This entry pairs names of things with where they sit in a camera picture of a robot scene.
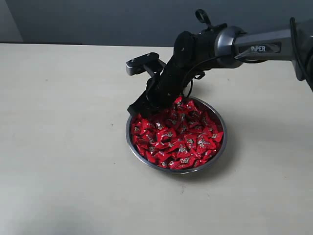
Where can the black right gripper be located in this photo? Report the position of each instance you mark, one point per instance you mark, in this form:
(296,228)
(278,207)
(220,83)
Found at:
(162,90)

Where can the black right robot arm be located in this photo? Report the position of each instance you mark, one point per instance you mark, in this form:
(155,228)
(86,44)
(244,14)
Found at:
(219,47)

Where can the pile of red candies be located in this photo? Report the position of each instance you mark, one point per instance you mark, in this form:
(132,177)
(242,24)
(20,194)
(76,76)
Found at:
(177,139)

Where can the steel bowl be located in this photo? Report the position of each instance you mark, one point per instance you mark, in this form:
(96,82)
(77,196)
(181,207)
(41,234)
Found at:
(176,139)

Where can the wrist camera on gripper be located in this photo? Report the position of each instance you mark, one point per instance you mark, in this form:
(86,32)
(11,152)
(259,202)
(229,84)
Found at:
(149,63)

